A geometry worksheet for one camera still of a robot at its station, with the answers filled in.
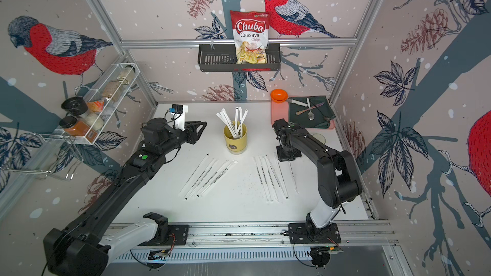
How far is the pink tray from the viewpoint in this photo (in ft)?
3.60

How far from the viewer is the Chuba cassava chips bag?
0.83 meters

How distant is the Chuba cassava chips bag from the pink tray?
14.8 inches
